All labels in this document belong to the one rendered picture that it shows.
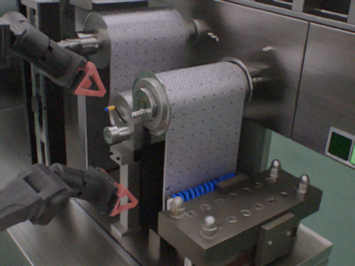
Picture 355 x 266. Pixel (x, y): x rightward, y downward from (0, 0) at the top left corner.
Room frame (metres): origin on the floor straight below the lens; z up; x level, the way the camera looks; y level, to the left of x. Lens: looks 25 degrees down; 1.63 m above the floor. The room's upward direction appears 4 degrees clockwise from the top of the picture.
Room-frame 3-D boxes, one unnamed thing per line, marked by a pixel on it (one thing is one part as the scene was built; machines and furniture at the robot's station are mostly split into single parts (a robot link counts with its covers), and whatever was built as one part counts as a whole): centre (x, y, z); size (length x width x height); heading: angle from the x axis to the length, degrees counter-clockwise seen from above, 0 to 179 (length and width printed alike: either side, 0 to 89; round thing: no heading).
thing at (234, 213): (0.94, -0.16, 1.00); 0.40 x 0.16 x 0.06; 130
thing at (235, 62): (1.14, -0.12, 1.25); 0.15 x 0.01 x 0.15; 40
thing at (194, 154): (1.01, -0.06, 1.11); 0.23 x 0.01 x 0.18; 130
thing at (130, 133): (0.97, 0.13, 1.05); 0.06 x 0.05 x 0.31; 130
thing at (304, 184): (1.01, -0.32, 1.05); 0.04 x 0.04 x 0.04
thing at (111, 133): (0.95, 0.16, 1.18); 0.04 x 0.02 x 0.04; 40
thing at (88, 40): (1.15, 0.25, 1.33); 0.06 x 0.06 x 0.06; 40
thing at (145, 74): (0.98, 0.07, 1.25); 0.15 x 0.01 x 0.15; 40
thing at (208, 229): (0.80, -0.07, 1.05); 0.04 x 0.04 x 0.04
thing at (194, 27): (1.35, 0.01, 1.33); 0.07 x 0.07 x 0.07; 40
